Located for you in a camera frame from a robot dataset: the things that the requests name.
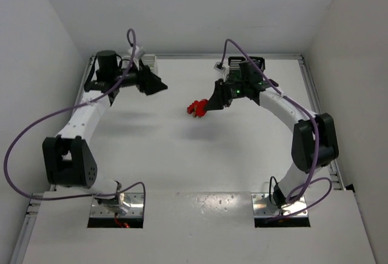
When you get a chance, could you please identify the right black slotted container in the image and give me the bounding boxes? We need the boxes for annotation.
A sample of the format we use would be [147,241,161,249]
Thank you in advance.
[249,56,266,72]

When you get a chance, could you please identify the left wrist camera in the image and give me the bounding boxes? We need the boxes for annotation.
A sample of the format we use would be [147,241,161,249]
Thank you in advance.
[127,46,146,64]

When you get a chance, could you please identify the red round lego piece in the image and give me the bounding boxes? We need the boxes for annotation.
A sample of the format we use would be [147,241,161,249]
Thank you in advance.
[193,99,208,117]

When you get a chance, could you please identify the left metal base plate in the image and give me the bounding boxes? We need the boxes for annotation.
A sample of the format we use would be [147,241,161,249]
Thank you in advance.
[90,192,145,218]

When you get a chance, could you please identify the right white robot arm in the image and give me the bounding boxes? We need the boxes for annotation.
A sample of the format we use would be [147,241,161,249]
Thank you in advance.
[196,56,339,208]

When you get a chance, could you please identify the purple cable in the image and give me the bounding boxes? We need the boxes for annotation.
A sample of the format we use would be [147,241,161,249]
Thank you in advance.
[218,38,333,221]
[4,28,146,201]

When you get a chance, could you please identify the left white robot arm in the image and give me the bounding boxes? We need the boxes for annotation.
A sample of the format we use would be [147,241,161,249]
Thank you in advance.
[42,49,168,205]

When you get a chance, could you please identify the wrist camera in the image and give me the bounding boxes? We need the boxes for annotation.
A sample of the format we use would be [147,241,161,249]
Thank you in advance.
[213,62,229,75]
[127,46,146,64]

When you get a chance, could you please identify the left black slotted container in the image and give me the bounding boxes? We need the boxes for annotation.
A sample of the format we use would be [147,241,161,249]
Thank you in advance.
[228,56,246,80]

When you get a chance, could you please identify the red lego brick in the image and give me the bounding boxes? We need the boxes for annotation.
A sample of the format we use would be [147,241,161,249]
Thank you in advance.
[187,101,198,115]

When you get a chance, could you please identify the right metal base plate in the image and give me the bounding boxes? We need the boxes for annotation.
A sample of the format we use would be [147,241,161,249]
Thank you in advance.
[251,192,308,219]

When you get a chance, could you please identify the right white slotted container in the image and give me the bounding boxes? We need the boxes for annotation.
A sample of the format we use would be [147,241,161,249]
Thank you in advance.
[142,54,158,75]

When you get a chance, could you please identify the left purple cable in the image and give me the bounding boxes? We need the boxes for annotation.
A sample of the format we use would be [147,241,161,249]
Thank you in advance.
[4,28,146,201]

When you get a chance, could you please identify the metal base plate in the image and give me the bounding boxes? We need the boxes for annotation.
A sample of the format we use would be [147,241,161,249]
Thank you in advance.
[251,192,308,219]
[90,192,145,218]

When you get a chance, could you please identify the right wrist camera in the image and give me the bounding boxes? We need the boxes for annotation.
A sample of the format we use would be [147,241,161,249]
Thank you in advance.
[213,62,229,75]

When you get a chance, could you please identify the black slotted container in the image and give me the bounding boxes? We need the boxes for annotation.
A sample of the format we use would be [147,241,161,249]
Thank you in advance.
[249,56,266,72]
[228,56,246,80]

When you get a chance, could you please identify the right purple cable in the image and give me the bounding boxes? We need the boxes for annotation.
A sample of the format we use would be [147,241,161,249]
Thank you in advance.
[218,38,333,221]

